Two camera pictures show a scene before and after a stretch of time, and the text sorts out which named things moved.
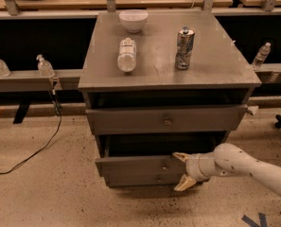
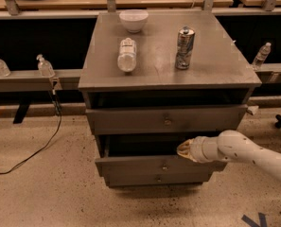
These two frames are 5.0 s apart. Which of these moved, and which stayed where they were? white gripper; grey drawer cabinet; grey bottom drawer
Moved: white gripper
Stayed: grey bottom drawer; grey drawer cabinet
